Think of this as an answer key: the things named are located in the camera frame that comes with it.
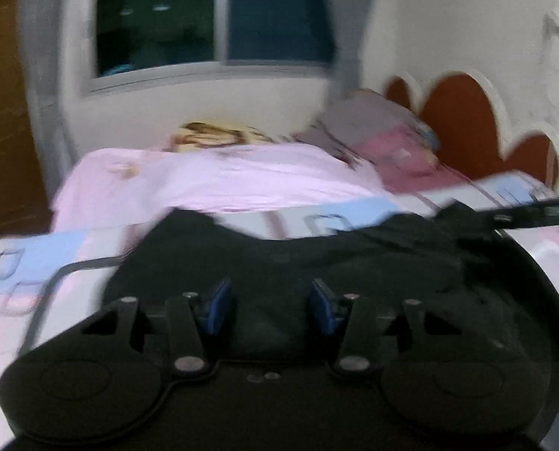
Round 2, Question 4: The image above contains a stack of folded clothes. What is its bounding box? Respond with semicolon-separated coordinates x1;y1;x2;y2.
297;88;441;180

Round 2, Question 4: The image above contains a grey curtain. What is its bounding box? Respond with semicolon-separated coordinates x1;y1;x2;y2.
19;0;76;166
314;0;380;119

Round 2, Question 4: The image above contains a brown scalloped headboard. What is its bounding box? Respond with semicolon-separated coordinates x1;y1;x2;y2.
382;70;559;189

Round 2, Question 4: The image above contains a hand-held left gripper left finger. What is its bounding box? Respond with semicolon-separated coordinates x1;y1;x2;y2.
79;278;236;377

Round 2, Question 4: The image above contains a black padded jacket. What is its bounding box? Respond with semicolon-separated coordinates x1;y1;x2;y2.
103;203;559;362

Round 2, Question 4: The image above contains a bed with patterned sheet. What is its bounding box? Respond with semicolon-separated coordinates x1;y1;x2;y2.
0;169;559;362

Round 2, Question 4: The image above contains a brown wooden door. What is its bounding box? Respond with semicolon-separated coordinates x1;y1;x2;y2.
0;0;52;236

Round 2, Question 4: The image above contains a sliding glass window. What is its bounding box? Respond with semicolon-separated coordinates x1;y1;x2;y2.
80;0;337;97

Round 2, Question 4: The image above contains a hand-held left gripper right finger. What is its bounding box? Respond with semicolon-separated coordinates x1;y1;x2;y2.
310;278;469;377

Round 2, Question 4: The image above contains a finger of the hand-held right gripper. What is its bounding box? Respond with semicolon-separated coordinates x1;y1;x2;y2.
488;194;559;234

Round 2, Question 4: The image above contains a yellow printed pillow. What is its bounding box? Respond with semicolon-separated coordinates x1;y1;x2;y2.
171;121;290;152

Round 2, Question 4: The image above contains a pink blanket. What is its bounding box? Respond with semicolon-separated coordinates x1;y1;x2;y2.
53;143;403;236

